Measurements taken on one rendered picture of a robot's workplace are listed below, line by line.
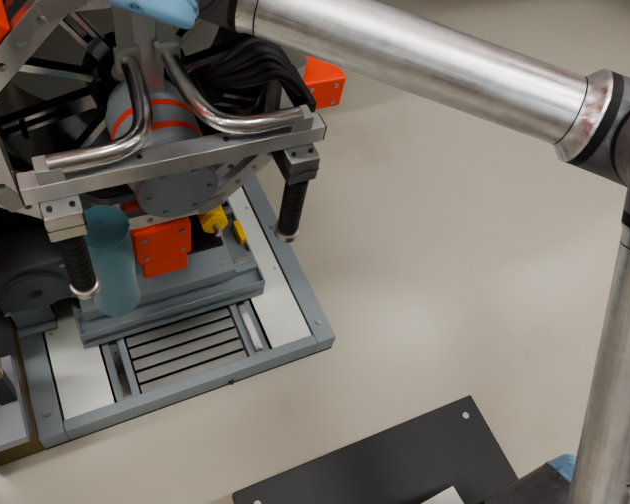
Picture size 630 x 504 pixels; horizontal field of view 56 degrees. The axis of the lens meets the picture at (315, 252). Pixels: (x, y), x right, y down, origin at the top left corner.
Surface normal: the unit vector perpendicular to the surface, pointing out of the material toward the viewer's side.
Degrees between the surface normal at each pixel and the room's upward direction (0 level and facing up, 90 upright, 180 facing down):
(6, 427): 0
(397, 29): 23
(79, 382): 0
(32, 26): 90
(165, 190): 90
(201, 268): 0
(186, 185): 90
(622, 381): 77
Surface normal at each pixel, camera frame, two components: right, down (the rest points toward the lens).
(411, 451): 0.16, -0.55
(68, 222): 0.41, 0.79
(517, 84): -0.04, 0.13
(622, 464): -0.61, 0.24
